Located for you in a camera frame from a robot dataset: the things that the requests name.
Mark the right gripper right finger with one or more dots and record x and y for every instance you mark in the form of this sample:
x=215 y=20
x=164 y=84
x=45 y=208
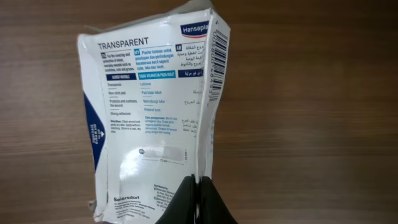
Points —
x=212 y=209

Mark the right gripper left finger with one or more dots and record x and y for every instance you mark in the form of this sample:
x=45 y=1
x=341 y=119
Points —
x=181 y=209

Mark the white plaster pack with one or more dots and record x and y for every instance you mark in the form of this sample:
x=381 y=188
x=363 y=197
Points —
x=151 y=91

